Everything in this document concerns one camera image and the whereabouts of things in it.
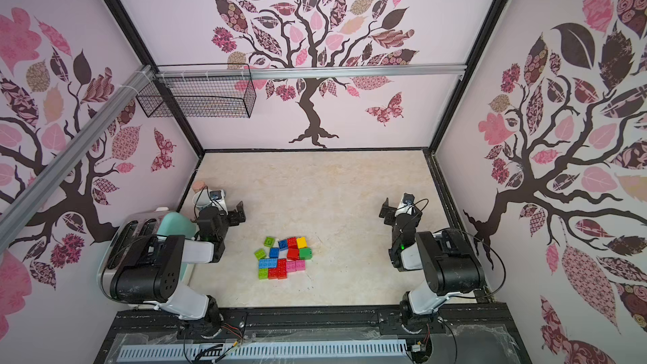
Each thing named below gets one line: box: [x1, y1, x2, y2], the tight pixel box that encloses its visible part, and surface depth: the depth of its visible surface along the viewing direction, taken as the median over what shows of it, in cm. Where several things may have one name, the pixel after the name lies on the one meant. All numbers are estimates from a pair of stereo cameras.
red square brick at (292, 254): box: [286, 247, 300, 261], surface depth 88 cm
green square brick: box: [299, 247, 313, 260], surface depth 88 cm
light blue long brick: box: [258, 258, 278, 269], surface depth 85 cm
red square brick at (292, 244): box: [287, 236, 300, 252], surface depth 89 cm
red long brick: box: [267, 262, 288, 280], surface depth 85 cm
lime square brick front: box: [257, 267, 268, 280], surface depth 83 cm
